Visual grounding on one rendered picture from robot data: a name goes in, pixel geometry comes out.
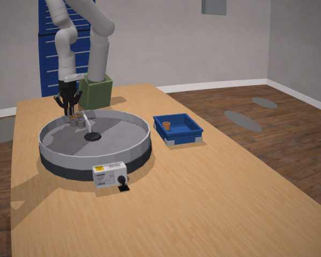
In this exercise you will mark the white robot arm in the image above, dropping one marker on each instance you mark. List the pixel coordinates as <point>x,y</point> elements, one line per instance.
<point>101,27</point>

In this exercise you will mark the blue crate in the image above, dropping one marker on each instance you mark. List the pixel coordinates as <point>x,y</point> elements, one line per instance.
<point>182,129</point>

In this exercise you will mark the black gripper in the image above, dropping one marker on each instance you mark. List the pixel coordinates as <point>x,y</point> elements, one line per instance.
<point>68,96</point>

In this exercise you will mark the grey round turning table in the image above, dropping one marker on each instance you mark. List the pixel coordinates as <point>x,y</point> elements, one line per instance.
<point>121,138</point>

